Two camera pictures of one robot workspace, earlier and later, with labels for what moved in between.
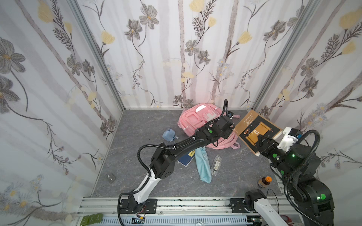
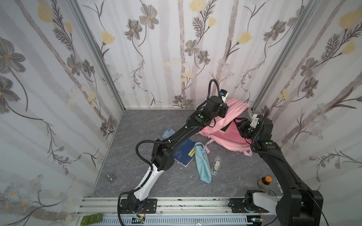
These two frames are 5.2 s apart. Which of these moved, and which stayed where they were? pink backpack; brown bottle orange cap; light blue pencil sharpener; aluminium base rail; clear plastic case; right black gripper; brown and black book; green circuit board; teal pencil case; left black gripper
Moved: left black gripper; brown and black book; pink backpack; right black gripper
Stayed: teal pencil case; brown bottle orange cap; light blue pencil sharpener; clear plastic case; aluminium base rail; green circuit board
